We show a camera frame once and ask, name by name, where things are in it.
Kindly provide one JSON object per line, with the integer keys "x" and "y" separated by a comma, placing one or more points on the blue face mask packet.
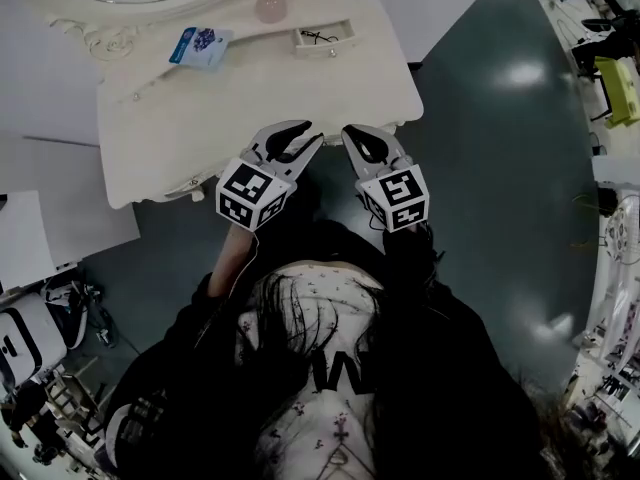
{"x": 200, "y": 48}

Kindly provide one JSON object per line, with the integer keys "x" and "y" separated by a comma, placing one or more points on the white ornate dressing table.
{"x": 200, "y": 128}

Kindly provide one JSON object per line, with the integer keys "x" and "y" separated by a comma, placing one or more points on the pink glass perfume bottle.
{"x": 271, "y": 8}

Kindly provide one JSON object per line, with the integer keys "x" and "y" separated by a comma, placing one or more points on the person's right forearm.
{"x": 410, "y": 258}

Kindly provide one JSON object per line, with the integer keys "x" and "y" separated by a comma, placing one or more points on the small white drawer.
{"x": 325, "y": 47}

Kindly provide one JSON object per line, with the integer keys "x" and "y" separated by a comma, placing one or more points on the person's torso in black jacket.
{"x": 440, "y": 368}

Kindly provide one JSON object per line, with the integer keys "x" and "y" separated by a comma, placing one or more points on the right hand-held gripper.
{"x": 400, "y": 195}

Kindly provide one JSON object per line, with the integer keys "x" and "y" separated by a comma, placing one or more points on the white robot device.
{"x": 25, "y": 338}

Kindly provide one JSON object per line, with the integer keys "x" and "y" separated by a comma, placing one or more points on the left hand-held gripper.
{"x": 250, "y": 195}

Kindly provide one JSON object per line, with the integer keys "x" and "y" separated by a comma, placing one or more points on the large white board table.
{"x": 75, "y": 193}

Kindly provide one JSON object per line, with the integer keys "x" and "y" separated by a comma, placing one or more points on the person's left forearm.
{"x": 232, "y": 263}

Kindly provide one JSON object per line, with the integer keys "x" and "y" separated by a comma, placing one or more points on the small white board table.
{"x": 22, "y": 238}

